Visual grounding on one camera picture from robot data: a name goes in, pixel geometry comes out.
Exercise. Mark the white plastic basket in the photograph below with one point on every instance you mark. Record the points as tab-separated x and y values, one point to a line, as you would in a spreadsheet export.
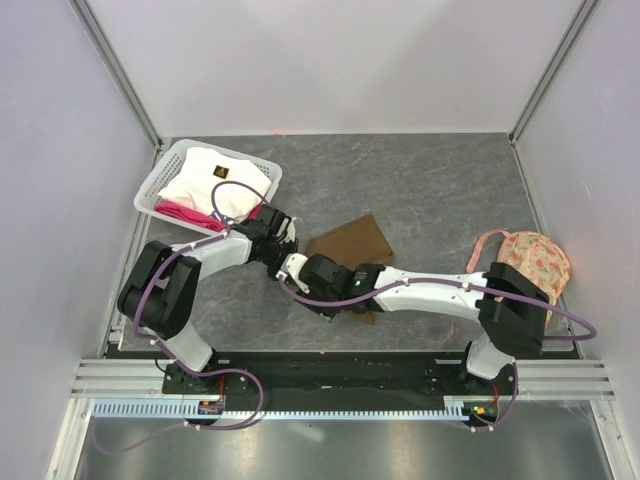
170	164

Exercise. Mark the brown cloth napkin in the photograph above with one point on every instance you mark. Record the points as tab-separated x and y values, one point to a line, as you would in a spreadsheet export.
349	246

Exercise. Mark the floral pink hat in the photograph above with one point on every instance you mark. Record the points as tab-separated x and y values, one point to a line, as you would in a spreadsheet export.
532	254

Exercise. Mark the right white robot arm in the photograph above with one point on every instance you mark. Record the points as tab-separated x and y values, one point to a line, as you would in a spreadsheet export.
510	309

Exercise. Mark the white folded t-shirt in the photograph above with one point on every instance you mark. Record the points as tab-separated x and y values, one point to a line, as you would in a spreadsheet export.
210	182

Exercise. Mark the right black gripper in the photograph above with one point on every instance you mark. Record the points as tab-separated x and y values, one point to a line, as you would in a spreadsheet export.
325	311

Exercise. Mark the slotted cable duct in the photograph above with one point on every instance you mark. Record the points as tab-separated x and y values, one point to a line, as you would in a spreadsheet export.
182	409

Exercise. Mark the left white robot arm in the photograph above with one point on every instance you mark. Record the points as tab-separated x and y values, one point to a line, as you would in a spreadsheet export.
159	293

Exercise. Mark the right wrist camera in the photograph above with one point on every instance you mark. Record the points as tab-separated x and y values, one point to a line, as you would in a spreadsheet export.
290	271

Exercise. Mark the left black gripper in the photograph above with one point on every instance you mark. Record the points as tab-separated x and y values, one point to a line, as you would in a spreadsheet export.
290	246

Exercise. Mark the pink folded cloth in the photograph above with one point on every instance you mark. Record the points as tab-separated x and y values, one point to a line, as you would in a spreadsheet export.
172	212

